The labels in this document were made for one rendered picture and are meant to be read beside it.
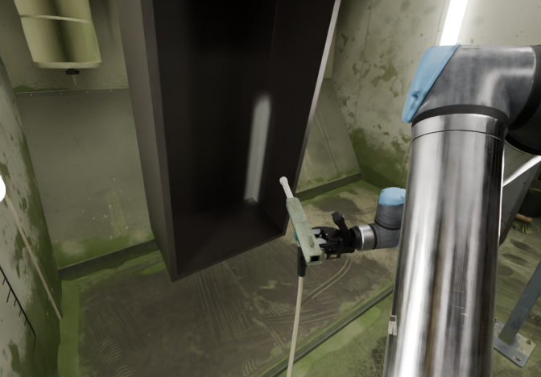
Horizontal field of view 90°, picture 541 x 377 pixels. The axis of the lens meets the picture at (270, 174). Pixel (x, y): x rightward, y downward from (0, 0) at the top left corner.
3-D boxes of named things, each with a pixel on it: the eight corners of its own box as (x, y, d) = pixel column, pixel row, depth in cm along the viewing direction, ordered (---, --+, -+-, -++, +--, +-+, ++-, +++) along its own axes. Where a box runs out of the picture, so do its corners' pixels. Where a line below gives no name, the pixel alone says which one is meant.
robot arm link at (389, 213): (416, 188, 91) (408, 219, 96) (380, 183, 94) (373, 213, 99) (420, 201, 83) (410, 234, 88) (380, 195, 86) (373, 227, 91)
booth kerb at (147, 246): (64, 286, 163) (57, 270, 158) (64, 283, 165) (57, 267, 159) (360, 182, 300) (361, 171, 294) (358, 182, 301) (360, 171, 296)
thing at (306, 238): (317, 302, 87) (324, 248, 77) (303, 304, 86) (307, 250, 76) (287, 214, 130) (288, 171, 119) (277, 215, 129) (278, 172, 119)
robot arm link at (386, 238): (394, 213, 99) (390, 235, 103) (363, 217, 97) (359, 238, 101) (411, 229, 91) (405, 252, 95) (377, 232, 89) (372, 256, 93)
